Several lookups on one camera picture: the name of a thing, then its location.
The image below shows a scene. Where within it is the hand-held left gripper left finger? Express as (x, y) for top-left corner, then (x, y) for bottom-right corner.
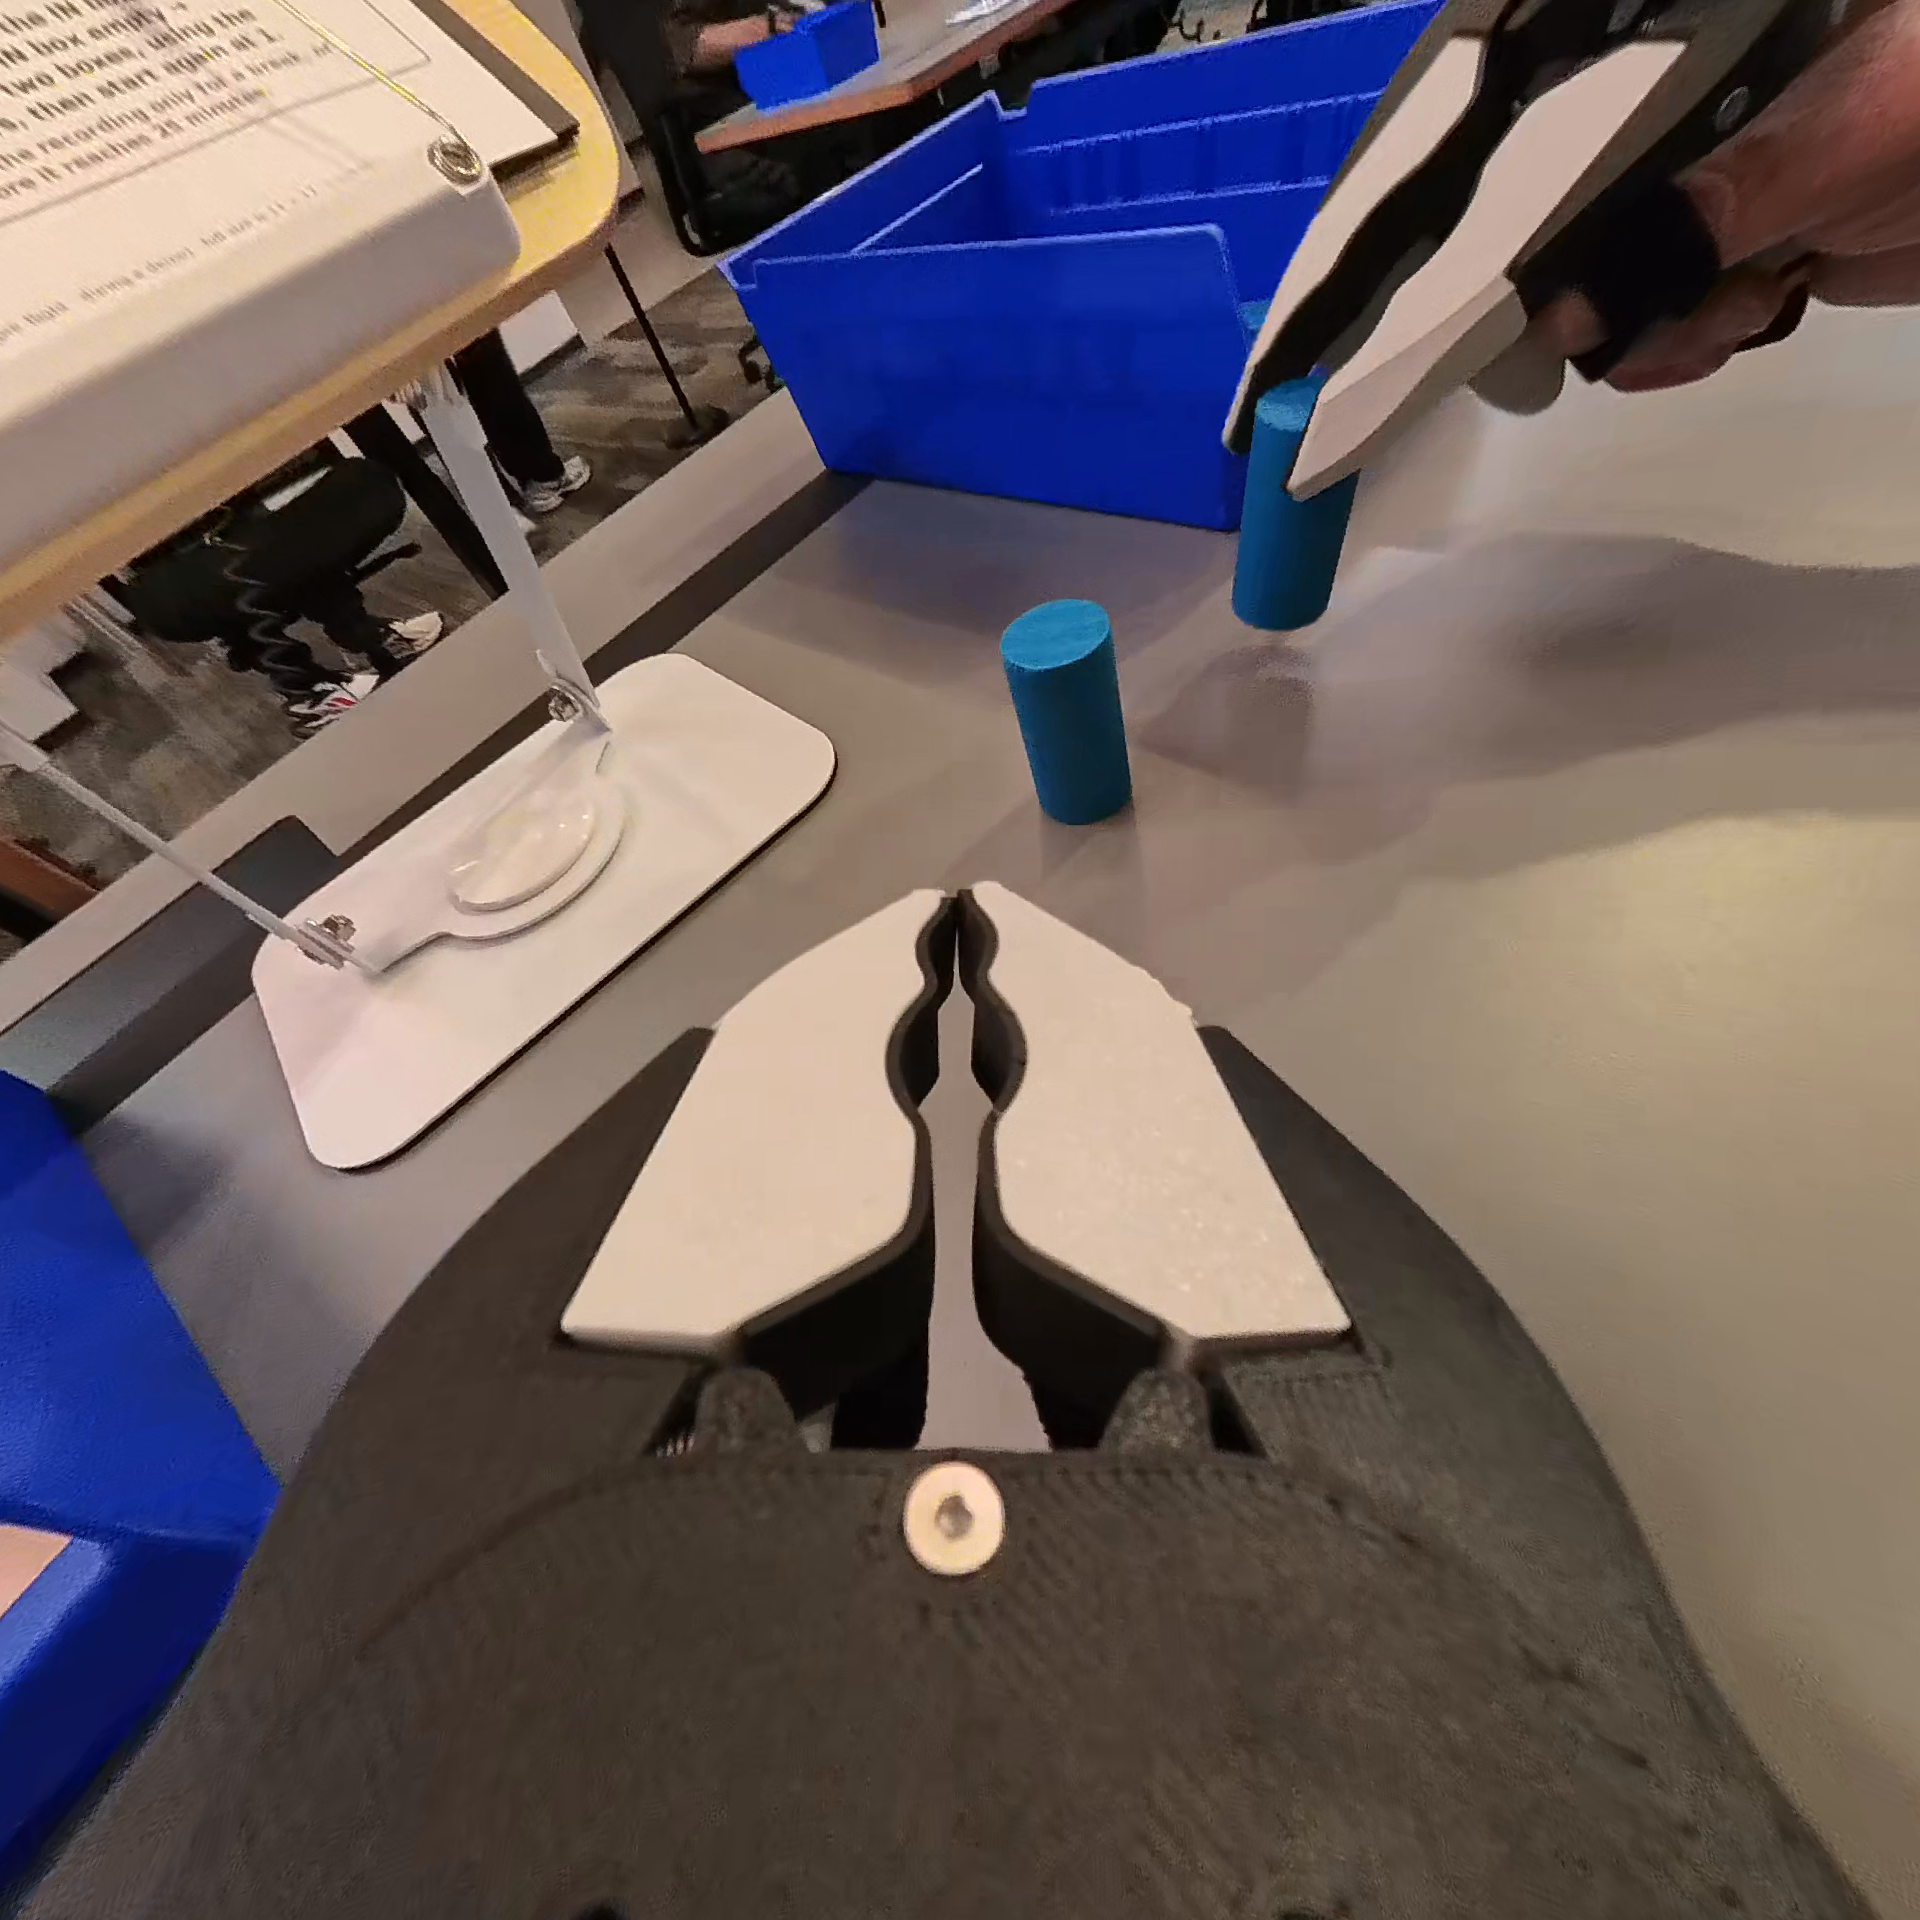
(557, 886), (961, 1445)

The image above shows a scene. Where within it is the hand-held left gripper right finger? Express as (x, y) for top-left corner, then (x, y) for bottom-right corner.
(960, 883), (1356, 1452)

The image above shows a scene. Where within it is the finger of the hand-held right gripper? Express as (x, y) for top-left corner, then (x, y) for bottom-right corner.
(1285, 36), (1690, 501)
(1222, 32), (1490, 454)

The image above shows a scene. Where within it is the blue wooden cylinder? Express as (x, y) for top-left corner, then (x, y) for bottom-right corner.
(998, 599), (1136, 828)
(1229, 374), (1362, 634)

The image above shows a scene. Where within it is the blue plastic bin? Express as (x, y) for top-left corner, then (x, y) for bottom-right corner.
(735, 0), (884, 112)
(0, 1072), (288, 1823)
(719, 0), (1448, 531)

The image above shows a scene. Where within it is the natural wooden arch block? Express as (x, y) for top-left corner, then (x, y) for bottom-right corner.
(0, 1522), (73, 1626)

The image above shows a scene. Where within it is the white document stand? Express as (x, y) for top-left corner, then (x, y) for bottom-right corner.
(0, 0), (839, 1172)

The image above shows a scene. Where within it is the grey work table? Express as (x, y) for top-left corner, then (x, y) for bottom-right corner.
(696, 0), (1085, 155)

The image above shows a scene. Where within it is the black office chair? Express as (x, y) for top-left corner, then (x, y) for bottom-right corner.
(599, 29), (815, 261)
(116, 450), (424, 680)

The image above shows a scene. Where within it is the black table leg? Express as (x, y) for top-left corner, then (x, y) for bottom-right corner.
(599, 240), (710, 442)

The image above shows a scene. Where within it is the printed instruction sheet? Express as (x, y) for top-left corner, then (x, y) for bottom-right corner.
(0, 0), (583, 261)

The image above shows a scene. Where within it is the black coiled cable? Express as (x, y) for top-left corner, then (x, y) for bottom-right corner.
(223, 547), (304, 680)

